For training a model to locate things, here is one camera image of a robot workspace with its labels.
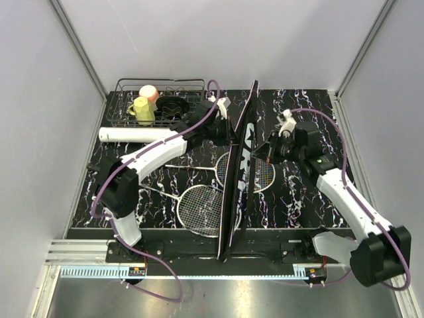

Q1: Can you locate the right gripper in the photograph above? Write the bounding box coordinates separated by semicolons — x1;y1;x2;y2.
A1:
250;131;304;164

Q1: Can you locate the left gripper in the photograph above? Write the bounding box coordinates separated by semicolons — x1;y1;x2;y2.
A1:
203;115;241;147

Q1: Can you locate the badminton racket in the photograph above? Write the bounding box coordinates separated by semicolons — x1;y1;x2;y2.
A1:
141;185;223;239
165;152;276;193

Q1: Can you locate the black racket bag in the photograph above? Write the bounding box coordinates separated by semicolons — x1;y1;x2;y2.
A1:
217;80;259;263

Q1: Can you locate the white shuttlecock tube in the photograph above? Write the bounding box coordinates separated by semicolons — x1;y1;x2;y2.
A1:
98;127;171;143

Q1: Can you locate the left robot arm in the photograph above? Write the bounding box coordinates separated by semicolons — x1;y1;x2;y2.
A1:
91;97;231;262

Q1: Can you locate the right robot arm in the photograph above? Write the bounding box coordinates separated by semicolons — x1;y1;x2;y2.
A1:
254;122;411;287

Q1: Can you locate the black bowl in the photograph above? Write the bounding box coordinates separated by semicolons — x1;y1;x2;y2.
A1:
156;96;189;120

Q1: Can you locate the marble pattern table mat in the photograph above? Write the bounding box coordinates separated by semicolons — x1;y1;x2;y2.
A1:
70;89;347;229

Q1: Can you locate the pink cup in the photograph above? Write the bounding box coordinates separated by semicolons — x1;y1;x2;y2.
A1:
138;85;159;111

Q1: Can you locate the yellow-green mug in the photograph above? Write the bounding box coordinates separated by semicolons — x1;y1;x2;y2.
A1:
128;96;155;126

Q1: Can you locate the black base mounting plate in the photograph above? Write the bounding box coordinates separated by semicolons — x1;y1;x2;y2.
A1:
105;227;342;276

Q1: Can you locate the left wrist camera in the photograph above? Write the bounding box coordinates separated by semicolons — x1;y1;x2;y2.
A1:
216;97;231;119

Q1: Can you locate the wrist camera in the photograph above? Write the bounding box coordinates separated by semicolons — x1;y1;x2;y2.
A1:
216;97;231;119
278;109;297;138

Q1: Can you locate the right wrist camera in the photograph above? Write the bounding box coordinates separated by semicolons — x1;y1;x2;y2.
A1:
278;109;297;138

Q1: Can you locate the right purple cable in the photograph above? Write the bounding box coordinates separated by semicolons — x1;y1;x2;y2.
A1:
284;108;413;292

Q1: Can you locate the purple cable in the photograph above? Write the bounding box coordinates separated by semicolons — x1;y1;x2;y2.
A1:
91;79;222;303
284;108;413;292

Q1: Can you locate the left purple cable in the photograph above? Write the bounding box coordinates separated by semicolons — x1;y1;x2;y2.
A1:
91;79;222;303

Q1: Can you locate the wire dish rack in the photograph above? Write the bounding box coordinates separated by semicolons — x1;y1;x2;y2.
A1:
105;78;205;127

